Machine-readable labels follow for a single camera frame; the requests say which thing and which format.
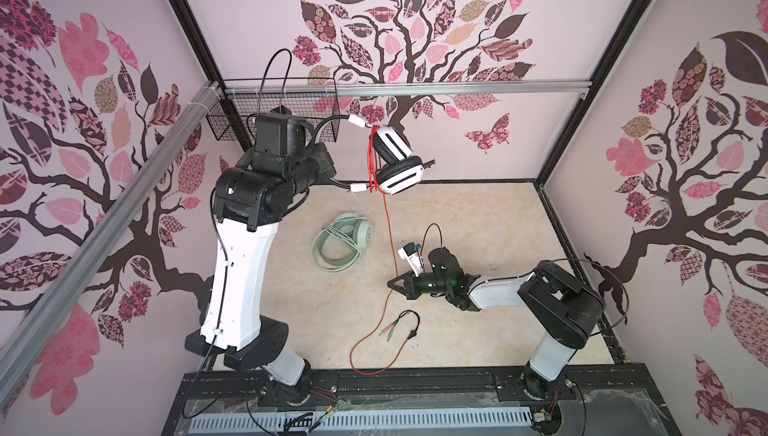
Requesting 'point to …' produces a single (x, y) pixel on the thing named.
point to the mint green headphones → (349, 229)
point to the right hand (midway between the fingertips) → (389, 281)
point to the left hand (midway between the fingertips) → (323, 162)
